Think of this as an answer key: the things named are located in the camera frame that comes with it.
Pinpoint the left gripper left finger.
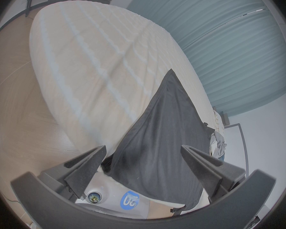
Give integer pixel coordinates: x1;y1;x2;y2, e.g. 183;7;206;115
39;145;107;199

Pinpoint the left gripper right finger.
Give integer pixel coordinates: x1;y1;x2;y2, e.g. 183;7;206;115
180;145;246;203

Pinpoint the black T-shirt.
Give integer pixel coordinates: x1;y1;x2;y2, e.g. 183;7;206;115
101;68;216;210

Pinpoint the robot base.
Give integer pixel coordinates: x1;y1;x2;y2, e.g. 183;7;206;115
75;167;150;220

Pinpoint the pile of clothes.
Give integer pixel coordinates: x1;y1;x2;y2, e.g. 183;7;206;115
208;131;228;162

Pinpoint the bed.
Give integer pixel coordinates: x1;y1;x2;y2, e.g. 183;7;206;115
29;0;248;176

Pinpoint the white printed pillow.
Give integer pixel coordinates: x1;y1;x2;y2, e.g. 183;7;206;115
212;109;224;133

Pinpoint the grey bedside table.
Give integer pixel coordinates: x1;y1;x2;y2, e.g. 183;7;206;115
220;112;230;126

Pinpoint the blue-green curtain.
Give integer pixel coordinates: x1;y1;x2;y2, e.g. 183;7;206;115
126;0;286;117

